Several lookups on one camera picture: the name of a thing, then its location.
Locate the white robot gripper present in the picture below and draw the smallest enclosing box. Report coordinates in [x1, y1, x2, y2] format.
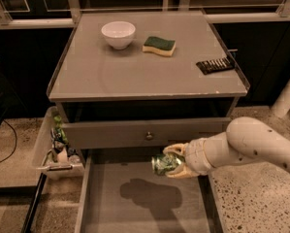
[163, 138, 213, 179]

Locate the green soda can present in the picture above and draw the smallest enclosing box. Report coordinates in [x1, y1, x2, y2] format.
[151, 153, 184, 176]

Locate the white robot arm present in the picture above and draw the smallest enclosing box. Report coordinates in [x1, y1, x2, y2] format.
[163, 116, 290, 179]

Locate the grey top drawer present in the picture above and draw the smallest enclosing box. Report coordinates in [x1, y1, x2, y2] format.
[62, 98, 233, 150]

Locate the brass drawer knob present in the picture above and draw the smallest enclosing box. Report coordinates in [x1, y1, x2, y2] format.
[145, 132, 154, 141]

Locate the grey open middle drawer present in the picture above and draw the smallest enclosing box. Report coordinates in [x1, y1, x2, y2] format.
[75, 148, 224, 233]

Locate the grey drawer cabinet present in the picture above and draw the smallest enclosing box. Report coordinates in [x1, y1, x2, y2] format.
[47, 11, 251, 162]

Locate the green and yellow sponge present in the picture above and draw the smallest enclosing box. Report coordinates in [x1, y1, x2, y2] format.
[142, 36, 176, 57]

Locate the white ceramic bowl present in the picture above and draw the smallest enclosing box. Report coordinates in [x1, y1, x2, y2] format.
[101, 21, 136, 50]

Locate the metal railing frame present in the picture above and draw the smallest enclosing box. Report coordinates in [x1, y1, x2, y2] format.
[0, 0, 290, 29]

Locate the black cable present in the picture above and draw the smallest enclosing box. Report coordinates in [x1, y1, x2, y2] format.
[0, 113, 18, 169]

